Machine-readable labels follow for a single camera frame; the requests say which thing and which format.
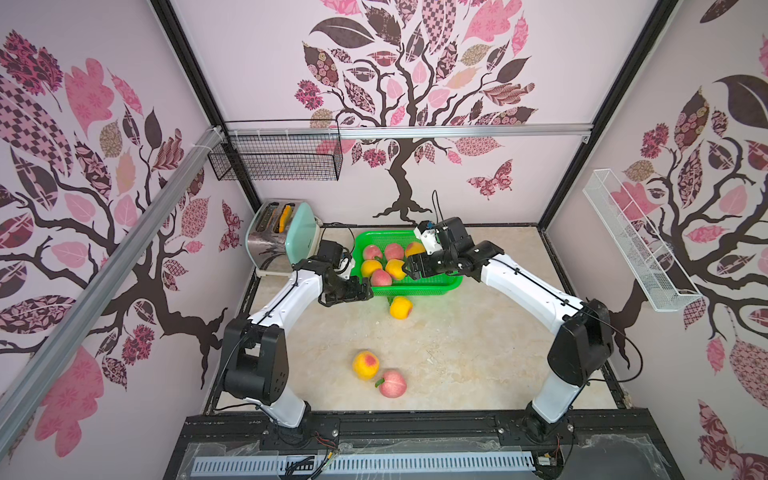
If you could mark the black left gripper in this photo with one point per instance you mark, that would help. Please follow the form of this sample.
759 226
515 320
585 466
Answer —
351 294

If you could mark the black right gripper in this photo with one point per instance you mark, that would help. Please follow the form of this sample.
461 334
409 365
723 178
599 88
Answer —
427 264

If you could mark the yellow peach with red blush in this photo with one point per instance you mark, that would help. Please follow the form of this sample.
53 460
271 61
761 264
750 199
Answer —
414 248

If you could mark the large pink peach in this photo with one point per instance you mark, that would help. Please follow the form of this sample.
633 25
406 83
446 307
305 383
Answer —
394 251

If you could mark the pink peach front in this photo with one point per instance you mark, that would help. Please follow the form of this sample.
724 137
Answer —
392 384

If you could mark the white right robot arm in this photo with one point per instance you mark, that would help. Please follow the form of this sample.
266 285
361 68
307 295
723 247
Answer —
582 334

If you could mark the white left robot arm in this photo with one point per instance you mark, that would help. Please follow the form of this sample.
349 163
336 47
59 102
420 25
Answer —
254 365

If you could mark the green plastic basket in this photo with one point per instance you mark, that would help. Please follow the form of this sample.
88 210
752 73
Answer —
432 286

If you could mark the mint green toaster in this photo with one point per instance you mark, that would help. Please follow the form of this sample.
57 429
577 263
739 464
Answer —
282 233

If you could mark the yellow red peach front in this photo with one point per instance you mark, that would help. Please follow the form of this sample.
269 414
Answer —
366 365

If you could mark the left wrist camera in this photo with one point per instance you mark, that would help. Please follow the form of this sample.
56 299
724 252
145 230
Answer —
338 256

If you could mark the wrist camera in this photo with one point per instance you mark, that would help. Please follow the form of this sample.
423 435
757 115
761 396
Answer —
338 256
445 236

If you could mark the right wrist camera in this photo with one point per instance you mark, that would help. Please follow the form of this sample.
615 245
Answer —
445 236

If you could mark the black wire wall basket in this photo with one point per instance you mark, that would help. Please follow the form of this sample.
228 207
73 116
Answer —
279 150

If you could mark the aluminium frame bar back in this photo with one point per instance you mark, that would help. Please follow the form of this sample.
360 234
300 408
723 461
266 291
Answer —
405 132

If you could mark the aluminium frame bar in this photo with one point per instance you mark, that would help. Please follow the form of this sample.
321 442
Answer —
405 132
41 371

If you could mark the white vented cable duct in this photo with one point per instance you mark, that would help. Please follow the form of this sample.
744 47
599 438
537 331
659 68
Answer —
273 466

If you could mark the white wire wall shelf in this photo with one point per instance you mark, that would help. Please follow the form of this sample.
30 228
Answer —
658 272

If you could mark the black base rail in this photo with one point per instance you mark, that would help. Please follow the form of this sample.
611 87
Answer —
585 444

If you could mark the aluminium frame bar left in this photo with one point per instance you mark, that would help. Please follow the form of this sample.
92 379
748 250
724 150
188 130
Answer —
41 371

